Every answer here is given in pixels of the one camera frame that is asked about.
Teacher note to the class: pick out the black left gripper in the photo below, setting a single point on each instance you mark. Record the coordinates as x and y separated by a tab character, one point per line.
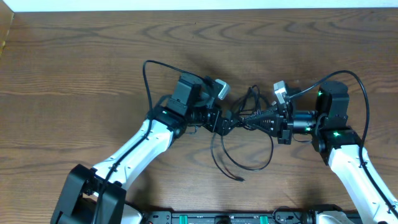
213	120

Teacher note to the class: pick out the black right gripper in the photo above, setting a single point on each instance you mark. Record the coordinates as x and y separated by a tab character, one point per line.
285	122

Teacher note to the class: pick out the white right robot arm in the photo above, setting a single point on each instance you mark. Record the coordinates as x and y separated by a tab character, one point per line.
340	147

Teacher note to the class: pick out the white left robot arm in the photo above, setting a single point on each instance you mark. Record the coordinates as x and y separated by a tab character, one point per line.
98	194

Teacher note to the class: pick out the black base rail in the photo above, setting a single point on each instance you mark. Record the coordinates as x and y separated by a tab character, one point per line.
283	215

